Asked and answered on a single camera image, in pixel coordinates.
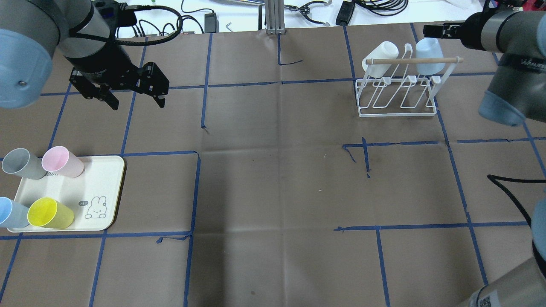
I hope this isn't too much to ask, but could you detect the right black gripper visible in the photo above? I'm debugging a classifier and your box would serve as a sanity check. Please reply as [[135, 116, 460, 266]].
[[423, 23, 469, 40]]

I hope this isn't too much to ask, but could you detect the cream plastic tray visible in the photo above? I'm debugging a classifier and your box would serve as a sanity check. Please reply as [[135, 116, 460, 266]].
[[14, 156, 125, 232]]

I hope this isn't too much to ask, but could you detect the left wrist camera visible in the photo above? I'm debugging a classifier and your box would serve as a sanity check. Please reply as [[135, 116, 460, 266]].
[[91, 0, 137, 30]]

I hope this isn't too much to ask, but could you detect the pink cup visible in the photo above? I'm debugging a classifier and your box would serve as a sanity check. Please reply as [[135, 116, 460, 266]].
[[41, 146, 84, 177]]

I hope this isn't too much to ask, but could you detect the coiled black cable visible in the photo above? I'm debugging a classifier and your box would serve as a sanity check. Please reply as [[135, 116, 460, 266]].
[[356, 0, 409, 17]]

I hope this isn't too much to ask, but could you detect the white ikea cup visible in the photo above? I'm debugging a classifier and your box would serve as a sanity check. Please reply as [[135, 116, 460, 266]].
[[361, 41, 398, 78]]

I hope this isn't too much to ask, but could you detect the light blue cup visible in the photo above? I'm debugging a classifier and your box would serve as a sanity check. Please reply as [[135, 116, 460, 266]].
[[0, 197, 29, 229]]

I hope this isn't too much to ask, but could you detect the grey cup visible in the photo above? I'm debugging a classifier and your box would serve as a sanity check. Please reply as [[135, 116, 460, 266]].
[[1, 148, 47, 180]]

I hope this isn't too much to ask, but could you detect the left camera cable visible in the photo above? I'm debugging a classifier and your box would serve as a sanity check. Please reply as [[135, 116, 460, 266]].
[[109, 4, 184, 46]]

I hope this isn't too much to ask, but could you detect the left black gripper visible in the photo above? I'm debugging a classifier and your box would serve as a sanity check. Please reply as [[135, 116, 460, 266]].
[[70, 62, 169, 110]]

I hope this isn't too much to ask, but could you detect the white wire cup rack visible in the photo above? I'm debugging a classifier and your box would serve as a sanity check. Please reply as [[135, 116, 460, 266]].
[[354, 43, 464, 118]]

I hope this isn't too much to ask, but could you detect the aluminium frame post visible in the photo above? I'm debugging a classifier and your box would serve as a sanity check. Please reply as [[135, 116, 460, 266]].
[[264, 0, 285, 35]]

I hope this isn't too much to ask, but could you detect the metal grabber tool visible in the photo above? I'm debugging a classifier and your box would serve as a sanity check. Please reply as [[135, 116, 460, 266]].
[[283, 0, 332, 26]]

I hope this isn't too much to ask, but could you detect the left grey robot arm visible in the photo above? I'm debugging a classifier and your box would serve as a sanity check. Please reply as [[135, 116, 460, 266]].
[[0, 0, 181, 110]]

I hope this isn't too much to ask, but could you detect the black power adapter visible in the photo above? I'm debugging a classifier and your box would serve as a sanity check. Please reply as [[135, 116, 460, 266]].
[[335, 0, 355, 26]]

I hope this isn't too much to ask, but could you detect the yellow cup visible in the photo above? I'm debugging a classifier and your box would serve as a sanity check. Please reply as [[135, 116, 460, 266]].
[[27, 197, 75, 229]]

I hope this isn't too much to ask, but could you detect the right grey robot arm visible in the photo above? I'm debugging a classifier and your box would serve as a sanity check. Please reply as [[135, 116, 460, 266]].
[[423, 6, 546, 307]]

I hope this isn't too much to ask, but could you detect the black braided cable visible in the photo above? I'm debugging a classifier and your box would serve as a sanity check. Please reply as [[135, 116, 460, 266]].
[[488, 174, 546, 226]]

